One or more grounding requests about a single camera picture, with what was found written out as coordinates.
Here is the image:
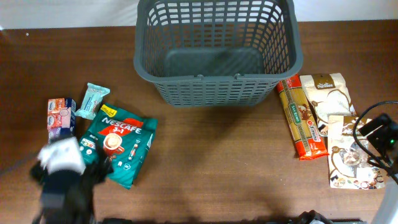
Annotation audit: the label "green Nescafe coffee bag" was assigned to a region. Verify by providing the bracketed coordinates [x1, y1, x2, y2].
[79, 104, 158, 189]

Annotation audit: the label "Kleenex tissue pack box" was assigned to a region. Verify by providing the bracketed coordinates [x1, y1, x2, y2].
[47, 98, 76, 142]

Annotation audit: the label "light teal snack wrapper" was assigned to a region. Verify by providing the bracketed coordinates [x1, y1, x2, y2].
[75, 83, 110, 120]

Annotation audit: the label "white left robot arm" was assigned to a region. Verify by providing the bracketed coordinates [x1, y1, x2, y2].
[30, 136, 113, 224]

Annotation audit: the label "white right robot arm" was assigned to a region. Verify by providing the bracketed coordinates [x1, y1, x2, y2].
[359, 113, 397, 224]

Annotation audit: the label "beige pouch chocolate contents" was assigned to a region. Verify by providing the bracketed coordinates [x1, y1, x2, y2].
[327, 115, 385, 190]

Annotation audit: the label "beige pouch white contents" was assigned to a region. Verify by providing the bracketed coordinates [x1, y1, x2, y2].
[299, 73, 356, 137]

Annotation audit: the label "San Remo spaghetti packet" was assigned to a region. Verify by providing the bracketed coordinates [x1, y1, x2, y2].
[276, 75, 328, 160]

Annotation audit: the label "grey plastic basket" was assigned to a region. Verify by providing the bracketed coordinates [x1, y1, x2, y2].
[134, 0, 303, 107]

